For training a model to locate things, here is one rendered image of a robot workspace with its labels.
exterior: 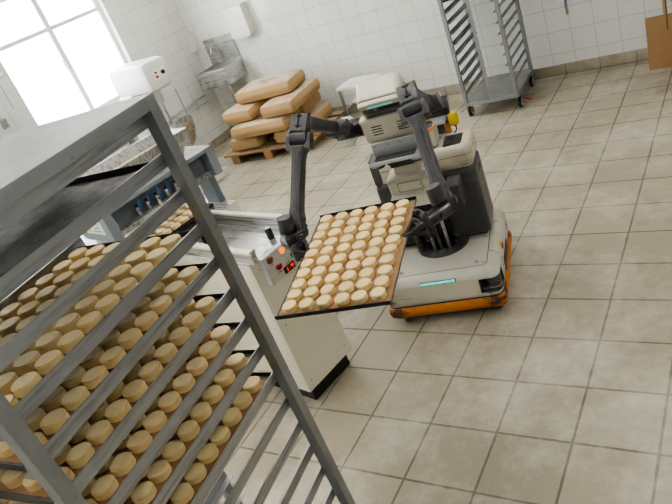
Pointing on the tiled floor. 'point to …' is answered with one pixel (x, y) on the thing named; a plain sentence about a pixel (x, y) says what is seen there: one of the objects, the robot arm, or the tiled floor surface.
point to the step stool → (351, 88)
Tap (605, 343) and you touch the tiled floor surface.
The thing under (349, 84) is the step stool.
